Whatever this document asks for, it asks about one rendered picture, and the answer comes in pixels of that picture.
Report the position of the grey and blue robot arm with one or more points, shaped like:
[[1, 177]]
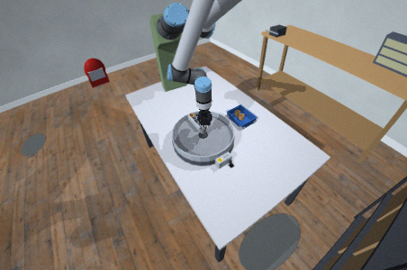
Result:
[[195, 27]]

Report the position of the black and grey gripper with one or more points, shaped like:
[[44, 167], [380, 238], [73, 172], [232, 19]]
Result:
[[205, 119]]

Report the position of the grey round turntable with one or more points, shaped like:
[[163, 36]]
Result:
[[213, 147]]

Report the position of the blue crate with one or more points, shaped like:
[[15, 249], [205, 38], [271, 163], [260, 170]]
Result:
[[247, 118]]

